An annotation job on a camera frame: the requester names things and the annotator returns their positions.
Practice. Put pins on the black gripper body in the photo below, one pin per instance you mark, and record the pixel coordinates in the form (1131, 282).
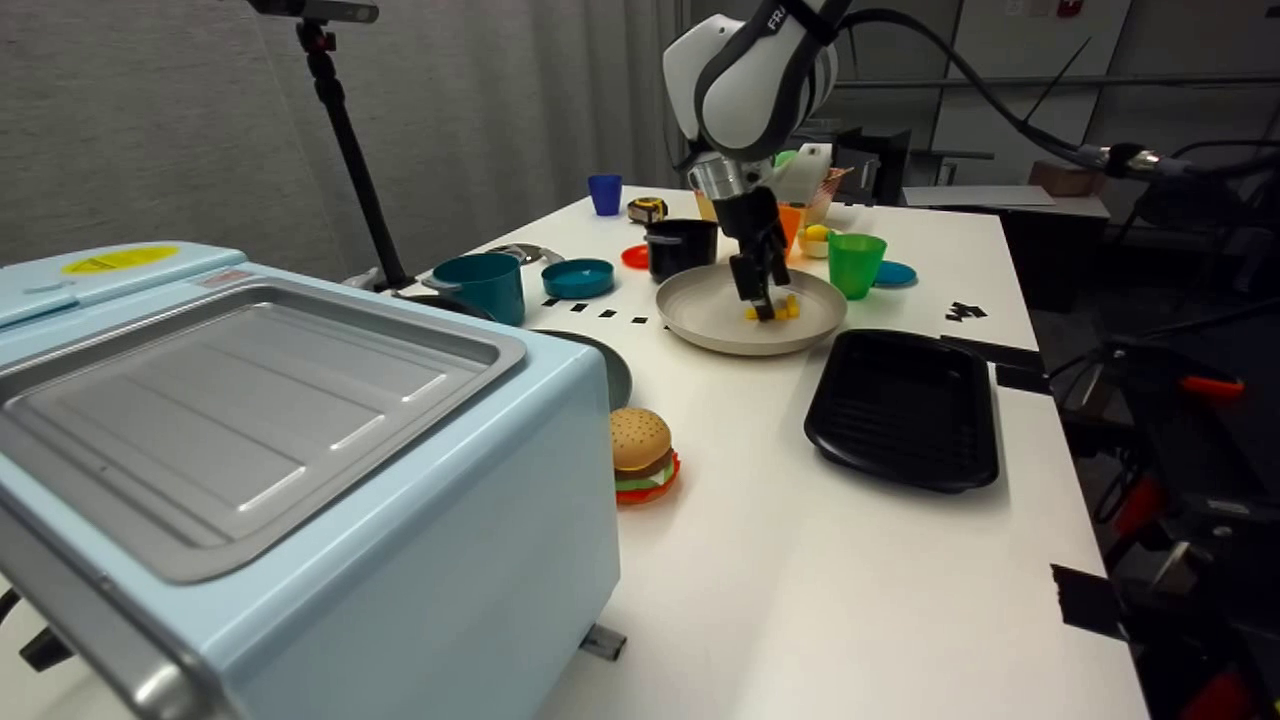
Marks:
(754, 226)

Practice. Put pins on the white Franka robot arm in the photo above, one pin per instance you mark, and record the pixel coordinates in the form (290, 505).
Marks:
(745, 81)

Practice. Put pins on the white round plate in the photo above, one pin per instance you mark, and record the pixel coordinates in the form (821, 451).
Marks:
(701, 313)

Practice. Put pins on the orange toy cup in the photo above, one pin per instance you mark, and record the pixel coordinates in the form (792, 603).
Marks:
(792, 223)

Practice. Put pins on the pink toy basket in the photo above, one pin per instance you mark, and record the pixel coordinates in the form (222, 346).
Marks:
(701, 203)

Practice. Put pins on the black toy pot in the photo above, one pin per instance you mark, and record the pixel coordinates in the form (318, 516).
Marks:
(683, 250)

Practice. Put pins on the green plastic cup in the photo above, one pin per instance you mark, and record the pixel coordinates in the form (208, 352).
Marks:
(854, 260)

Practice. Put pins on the small dark round toy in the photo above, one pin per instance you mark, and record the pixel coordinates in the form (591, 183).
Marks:
(648, 208)

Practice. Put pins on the red toy disc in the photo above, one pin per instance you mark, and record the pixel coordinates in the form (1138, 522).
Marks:
(638, 257)

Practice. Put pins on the blue round lid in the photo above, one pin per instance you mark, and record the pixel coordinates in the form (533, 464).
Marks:
(896, 273)

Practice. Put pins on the blue toy cup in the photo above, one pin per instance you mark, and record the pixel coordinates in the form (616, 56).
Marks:
(606, 192)

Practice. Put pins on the teal toy saucer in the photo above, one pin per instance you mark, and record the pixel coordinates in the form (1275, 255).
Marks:
(577, 279)

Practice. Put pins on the black rectangular tray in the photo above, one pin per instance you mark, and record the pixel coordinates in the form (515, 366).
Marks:
(906, 404)

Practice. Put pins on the black tape scrap pile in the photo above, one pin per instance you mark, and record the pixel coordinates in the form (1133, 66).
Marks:
(960, 311)

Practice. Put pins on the toy hamburger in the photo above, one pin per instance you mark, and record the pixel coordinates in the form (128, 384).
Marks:
(643, 455)

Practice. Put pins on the grey metal disc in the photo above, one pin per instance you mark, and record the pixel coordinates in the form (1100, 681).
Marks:
(520, 255)

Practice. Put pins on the teal toy cup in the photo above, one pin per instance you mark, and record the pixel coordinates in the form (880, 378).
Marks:
(481, 284)

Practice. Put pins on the brown box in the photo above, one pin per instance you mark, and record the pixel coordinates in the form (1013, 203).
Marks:
(1061, 177)

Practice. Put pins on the black tripod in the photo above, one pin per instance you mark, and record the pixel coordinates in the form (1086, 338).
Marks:
(354, 163)

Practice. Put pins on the black tape strip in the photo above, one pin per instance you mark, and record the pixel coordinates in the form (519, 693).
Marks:
(1086, 603)

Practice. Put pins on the light blue toy oven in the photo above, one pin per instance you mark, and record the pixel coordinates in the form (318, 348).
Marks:
(334, 534)

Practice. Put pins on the grey curtain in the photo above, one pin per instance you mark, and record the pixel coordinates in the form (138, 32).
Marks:
(162, 121)

